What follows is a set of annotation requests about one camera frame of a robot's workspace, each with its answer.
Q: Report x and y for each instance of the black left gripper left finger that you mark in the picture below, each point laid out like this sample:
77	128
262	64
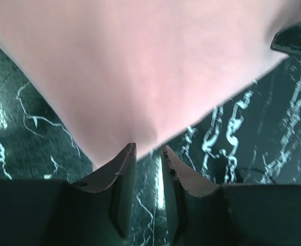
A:
94	210

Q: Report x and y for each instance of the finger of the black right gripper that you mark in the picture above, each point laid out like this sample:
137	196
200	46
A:
288	40

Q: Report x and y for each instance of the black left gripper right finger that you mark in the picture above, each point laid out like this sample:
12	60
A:
201	212

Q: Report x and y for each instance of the salmon orange t shirt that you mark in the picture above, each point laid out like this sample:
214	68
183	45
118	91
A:
117	72

